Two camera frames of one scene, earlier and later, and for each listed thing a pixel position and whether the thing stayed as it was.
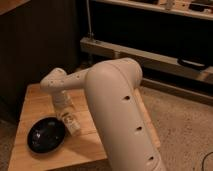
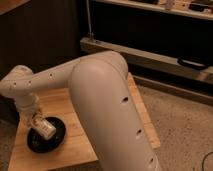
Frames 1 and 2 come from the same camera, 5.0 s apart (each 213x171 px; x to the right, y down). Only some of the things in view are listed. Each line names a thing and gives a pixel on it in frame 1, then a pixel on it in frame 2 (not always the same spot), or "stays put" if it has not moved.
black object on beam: x=191 y=63 stays put
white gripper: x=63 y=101 -> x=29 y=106
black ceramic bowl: x=46 y=134 stays put
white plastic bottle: x=71 y=122 -> x=43 y=127
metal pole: x=89 y=20 stays put
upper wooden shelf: x=194 y=8 stays put
